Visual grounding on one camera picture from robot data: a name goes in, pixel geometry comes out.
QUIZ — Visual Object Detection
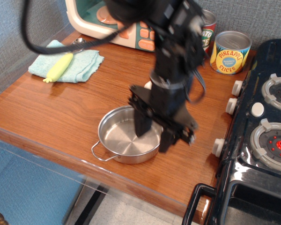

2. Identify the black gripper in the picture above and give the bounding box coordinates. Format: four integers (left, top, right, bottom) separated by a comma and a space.
129, 76, 198, 153

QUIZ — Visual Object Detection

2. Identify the shiny metal pot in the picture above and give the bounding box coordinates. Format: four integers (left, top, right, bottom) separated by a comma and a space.
91, 105, 163, 164

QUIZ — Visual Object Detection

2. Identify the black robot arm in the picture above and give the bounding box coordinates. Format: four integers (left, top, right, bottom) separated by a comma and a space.
105, 0, 206, 152

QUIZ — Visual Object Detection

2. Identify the plush white brown mushroom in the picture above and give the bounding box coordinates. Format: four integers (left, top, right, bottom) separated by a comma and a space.
144, 81, 152, 90

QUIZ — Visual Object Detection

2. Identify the teal folded cloth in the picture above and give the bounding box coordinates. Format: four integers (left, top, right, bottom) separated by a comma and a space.
28, 50, 104, 83

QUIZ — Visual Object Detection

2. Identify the pineapple slices can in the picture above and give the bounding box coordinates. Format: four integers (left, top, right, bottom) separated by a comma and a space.
210, 30, 252, 75

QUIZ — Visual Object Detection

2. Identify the dark blue toy stove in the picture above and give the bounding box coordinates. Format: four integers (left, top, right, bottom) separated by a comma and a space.
183, 39, 281, 225

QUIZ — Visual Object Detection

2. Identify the tomato sauce can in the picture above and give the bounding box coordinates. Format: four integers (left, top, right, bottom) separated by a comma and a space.
201, 9, 217, 58

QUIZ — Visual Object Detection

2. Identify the teal toy microwave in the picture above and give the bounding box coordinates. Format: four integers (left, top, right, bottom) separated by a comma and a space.
65, 0, 155, 52

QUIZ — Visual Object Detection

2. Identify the clear acrylic table guard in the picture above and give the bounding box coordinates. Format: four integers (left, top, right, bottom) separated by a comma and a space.
0, 127, 189, 216

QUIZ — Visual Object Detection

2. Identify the spoon with yellow handle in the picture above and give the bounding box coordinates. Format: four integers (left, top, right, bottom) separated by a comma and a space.
43, 48, 84, 83

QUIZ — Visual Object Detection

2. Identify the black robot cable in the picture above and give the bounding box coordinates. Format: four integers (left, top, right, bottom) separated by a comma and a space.
21, 0, 129, 55

